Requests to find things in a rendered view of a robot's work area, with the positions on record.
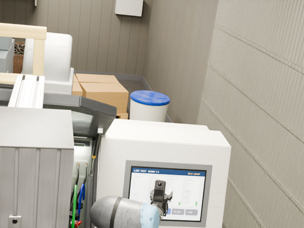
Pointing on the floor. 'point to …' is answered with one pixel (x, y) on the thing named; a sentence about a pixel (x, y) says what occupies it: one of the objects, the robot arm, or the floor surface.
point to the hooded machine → (53, 63)
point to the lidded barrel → (149, 106)
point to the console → (189, 144)
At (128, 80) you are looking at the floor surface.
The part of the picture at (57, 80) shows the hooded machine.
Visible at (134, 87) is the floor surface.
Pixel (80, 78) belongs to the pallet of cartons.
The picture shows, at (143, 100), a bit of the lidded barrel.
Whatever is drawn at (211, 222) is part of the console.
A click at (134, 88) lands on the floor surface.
